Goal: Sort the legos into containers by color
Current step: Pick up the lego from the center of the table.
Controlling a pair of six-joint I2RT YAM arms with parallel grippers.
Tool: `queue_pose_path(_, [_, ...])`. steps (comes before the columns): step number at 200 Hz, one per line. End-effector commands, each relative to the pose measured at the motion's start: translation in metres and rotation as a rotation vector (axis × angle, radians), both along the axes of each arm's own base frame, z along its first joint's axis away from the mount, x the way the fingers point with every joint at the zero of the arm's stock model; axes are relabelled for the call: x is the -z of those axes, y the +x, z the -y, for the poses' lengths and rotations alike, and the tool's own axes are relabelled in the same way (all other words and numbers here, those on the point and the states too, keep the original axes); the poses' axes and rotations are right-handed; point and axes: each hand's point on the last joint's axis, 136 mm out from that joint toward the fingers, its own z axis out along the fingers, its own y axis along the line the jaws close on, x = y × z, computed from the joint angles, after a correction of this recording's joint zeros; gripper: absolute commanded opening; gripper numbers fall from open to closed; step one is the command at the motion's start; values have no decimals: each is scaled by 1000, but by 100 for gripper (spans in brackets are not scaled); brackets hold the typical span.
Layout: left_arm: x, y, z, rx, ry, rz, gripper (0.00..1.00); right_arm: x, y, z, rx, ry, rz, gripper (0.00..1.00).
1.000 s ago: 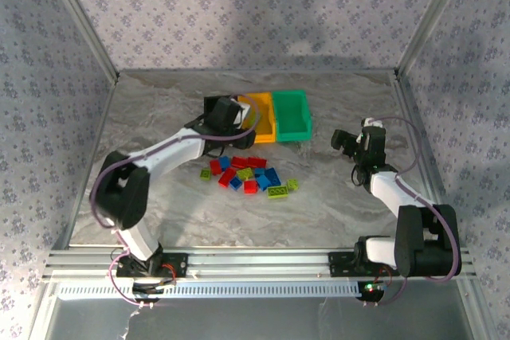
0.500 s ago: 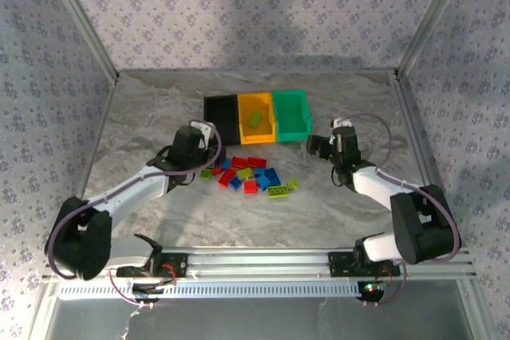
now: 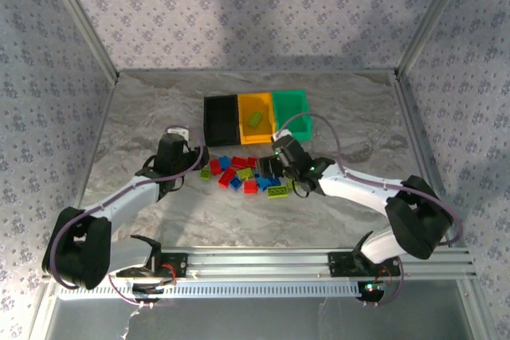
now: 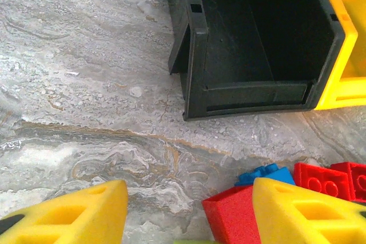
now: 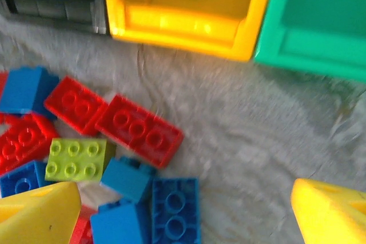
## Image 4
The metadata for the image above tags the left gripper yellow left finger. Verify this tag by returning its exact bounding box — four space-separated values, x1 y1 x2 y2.
0 179 129 244

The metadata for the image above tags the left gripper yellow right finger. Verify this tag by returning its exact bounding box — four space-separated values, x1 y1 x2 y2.
252 177 366 244

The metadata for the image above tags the green lego brick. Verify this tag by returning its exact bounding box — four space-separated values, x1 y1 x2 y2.
173 239 220 244

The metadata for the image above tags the blue lego brick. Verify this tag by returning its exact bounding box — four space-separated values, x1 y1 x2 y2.
234 163 297 187

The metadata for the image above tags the red lego brick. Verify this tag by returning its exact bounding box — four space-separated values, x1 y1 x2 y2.
330 161 366 203
293 162 357 201
201 185 262 244

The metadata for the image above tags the yellow plastic bin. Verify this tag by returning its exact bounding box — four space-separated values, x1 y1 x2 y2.
314 0 366 111

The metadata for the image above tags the black plastic bin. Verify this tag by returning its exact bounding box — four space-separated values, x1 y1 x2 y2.
157 0 347 122

